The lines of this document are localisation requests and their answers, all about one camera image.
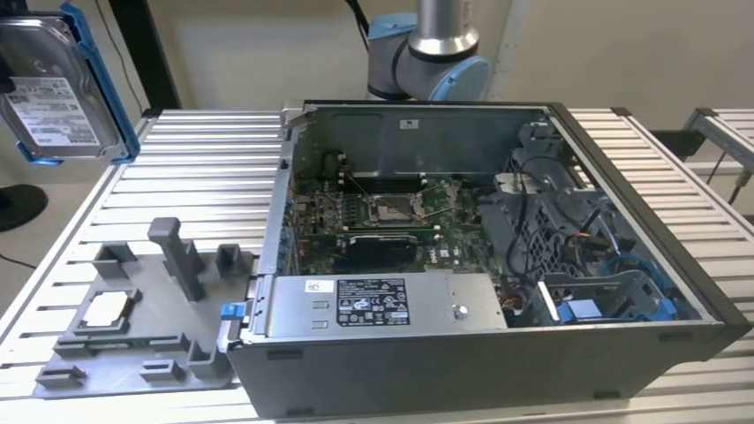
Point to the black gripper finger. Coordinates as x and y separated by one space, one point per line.
6 77

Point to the hard disk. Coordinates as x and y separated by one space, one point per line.
53 106

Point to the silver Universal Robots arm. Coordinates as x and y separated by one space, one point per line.
442 31

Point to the grey disk bay cage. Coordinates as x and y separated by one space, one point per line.
548 247

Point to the black round stand base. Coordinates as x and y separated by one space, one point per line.
20 207

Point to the silver CPU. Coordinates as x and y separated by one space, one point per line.
105 309

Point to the grey parts rack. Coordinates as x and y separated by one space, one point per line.
154 327

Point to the thin metal locking lever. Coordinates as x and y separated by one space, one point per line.
359 185

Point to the blue case latch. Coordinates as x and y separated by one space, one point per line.
231 310

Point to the black RAM slot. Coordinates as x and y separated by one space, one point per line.
389 179

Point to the white sticker with black square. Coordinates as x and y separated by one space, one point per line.
409 124

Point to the CPU socket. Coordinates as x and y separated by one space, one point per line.
394 208

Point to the expansion slot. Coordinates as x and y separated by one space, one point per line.
391 227

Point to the black graphics card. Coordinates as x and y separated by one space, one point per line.
379 252

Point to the silver power supply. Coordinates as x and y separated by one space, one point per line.
383 305

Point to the green motherboard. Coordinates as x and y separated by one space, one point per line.
465 252

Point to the black open PC case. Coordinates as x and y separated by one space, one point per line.
413 375

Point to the blue carrier in bay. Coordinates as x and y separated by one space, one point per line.
580 311

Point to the aluminium slat side table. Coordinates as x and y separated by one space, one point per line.
730 128

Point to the blue bay latch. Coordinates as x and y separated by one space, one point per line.
666 307

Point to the black upright post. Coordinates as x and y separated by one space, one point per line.
157 40

